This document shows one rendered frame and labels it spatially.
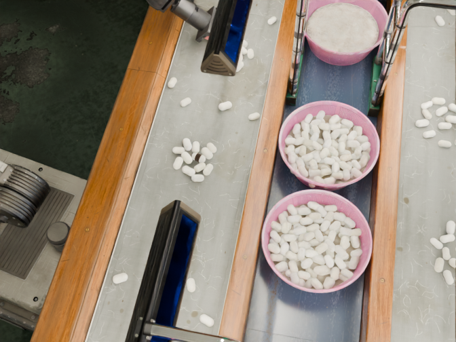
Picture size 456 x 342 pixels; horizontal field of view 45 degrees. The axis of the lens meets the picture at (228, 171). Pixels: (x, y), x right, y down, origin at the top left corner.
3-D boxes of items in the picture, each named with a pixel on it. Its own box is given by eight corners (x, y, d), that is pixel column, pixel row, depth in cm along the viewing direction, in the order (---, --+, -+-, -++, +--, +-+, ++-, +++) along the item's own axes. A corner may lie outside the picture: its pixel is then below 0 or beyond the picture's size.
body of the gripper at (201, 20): (219, 8, 164) (199, -6, 160) (213, 34, 159) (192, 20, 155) (206, 18, 169) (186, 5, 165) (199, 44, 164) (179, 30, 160)
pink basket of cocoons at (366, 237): (252, 292, 138) (253, 281, 130) (269, 197, 151) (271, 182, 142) (360, 312, 135) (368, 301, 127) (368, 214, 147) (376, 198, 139)
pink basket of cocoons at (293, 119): (289, 210, 149) (291, 194, 140) (268, 127, 161) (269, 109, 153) (385, 192, 150) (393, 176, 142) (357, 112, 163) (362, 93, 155)
